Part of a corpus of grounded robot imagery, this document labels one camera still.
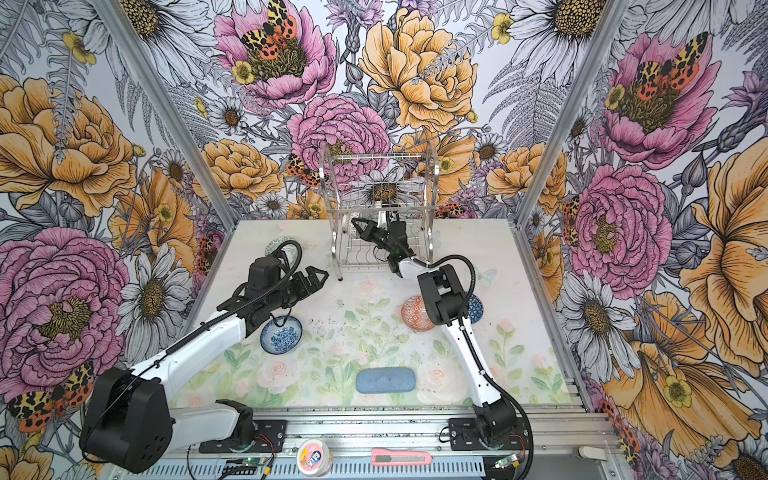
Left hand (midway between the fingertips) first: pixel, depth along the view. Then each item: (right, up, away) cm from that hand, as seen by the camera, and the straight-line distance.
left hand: (318, 288), depth 86 cm
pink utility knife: (+20, -38, -14) cm, 45 cm away
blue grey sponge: (+19, -24, -5) cm, 31 cm away
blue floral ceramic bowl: (-12, -16, +4) cm, 20 cm away
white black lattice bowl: (+6, +19, +19) cm, 27 cm away
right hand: (+8, +19, +19) cm, 28 cm away
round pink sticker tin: (+5, -32, -23) cm, 40 cm away
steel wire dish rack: (+16, +26, +16) cm, 35 cm away
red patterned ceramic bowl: (+28, -9, +9) cm, 31 cm away
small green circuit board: (-12, -39, -14) cm, 43 cm away
